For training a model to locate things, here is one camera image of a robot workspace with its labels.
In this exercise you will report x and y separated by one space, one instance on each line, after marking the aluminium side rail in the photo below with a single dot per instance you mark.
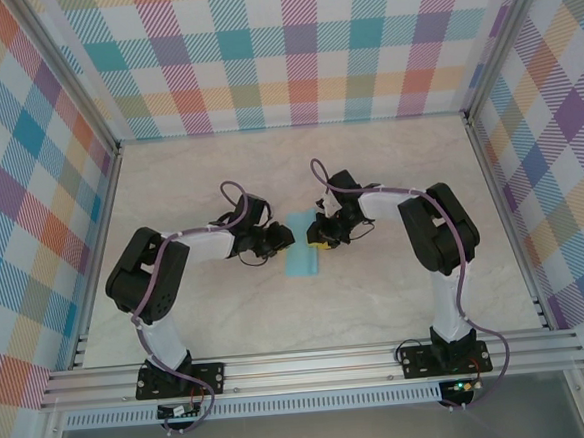
97 257
508 224

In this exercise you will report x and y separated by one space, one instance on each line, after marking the circuit board with green light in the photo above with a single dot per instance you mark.
459 387

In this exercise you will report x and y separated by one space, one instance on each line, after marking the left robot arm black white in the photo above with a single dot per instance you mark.
145 274

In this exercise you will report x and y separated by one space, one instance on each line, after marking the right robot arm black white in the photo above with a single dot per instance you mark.
438 234

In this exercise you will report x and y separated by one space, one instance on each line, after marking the aluminium frame post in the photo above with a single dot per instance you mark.
69 79
502 39

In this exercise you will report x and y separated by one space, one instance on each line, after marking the black base plate right arm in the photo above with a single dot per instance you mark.
415 363

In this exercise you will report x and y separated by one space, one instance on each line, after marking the black base plate left arm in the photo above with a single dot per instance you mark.
213 377

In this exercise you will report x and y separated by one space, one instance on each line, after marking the circuit board black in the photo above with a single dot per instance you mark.
177 411

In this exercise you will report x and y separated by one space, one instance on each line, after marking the aluminium mounting rail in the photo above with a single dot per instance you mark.
307 370

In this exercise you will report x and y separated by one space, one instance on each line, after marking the light blue cloth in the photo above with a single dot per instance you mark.
303 266

